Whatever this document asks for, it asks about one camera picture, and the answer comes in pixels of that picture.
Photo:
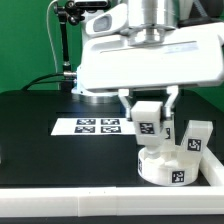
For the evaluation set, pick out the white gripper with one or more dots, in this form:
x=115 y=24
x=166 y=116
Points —
x=190 y=56

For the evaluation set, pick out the white round stool seat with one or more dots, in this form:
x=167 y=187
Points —
x=173 y=168

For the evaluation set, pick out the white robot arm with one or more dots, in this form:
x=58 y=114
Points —
x=148 y=23

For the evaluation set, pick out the white fiducial marker sheet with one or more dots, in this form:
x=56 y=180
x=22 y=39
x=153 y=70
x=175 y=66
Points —
x=92 y=126

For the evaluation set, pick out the white L-shaped obstacle fence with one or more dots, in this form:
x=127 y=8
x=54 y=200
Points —
x=120 y=201

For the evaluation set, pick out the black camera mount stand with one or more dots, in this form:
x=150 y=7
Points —
x=73 y=12

